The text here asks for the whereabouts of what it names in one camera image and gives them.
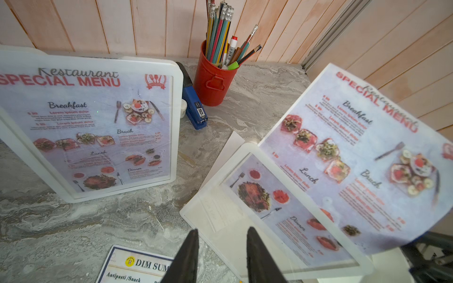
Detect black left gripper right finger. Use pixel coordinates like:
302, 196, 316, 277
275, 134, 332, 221
247, 227, 287, 283

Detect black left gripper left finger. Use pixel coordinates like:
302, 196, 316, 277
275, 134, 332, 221
161, 229, 199, 283

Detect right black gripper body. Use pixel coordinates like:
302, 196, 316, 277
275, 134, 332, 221
401, 232, 453, 283

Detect white menu holder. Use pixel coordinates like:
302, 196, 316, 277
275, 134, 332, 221
1, 46, 183, 203
180, 143, 412, 283

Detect special menu sheet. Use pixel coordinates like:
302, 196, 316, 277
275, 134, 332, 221
259, 64, 453, 255
1, 68, 173, 193

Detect blue stapler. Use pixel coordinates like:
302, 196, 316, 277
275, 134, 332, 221
176, 62, 208, 130

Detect white stapler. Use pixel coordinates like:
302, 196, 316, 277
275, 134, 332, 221
180, 99, 188, 119

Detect red pencil cup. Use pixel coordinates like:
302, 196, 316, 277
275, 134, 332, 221
193, 41, 239, 107

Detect pencils in cup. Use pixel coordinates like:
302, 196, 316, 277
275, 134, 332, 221
202, 1, 262, 70

